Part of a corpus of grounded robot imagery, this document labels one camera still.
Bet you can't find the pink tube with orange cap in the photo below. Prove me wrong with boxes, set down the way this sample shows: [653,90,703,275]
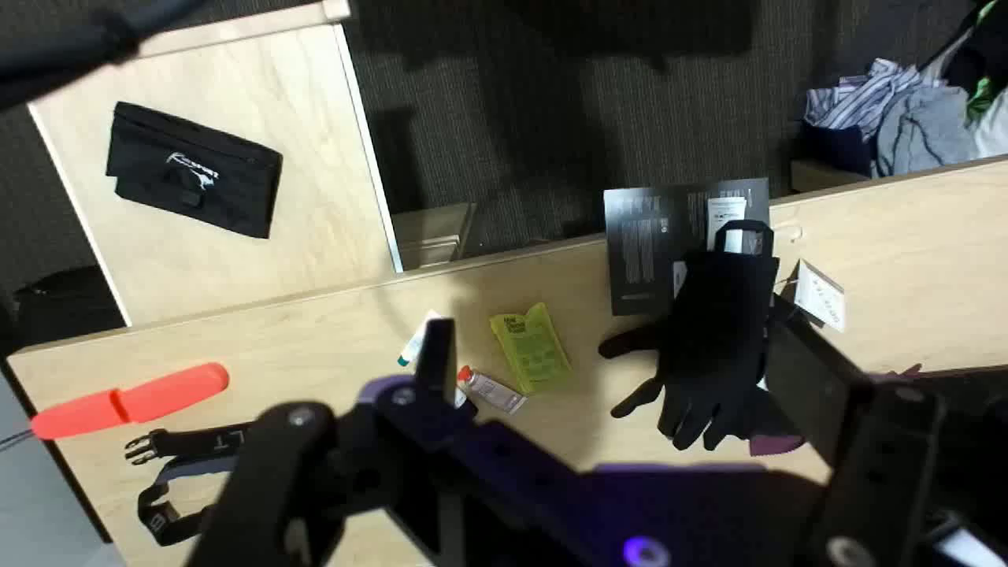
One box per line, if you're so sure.
[461,364,526,414]

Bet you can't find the pile of clothes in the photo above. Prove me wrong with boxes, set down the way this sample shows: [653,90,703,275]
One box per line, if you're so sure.
[797,0,1008,177]

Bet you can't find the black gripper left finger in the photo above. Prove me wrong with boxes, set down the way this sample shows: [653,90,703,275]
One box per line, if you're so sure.
[417,319,456,404]

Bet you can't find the black Roosport pouch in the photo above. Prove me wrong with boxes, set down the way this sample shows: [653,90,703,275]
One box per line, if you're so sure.
[107,101,283,238]

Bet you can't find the white Aquaphor tube blue cap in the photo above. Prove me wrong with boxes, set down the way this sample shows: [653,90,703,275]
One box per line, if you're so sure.
[452,382,468,408]

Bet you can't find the green card packet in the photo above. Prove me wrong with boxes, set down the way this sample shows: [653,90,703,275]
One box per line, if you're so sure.
[490,301,569,393]

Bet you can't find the white paper tag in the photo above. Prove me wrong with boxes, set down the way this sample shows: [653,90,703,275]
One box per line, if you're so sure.
[793,261,846,332]

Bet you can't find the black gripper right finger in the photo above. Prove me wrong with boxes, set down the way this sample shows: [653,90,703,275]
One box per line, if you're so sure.
[764,319,873,462]

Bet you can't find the white tube with teal cap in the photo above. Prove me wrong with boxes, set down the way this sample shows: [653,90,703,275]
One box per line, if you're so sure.
[398,312,432,368]

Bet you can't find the black product box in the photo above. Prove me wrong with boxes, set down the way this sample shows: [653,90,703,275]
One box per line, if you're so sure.
[602,177,768,314]

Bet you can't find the black gloves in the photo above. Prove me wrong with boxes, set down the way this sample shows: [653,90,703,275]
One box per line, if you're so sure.
[599,253,797,449]

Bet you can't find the black strap with buckle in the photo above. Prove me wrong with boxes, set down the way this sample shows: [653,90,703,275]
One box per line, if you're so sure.
[124,423,262,549]

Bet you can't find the orange marker pen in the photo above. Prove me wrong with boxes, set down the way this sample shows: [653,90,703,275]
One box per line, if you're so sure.
[27,363,231,441]

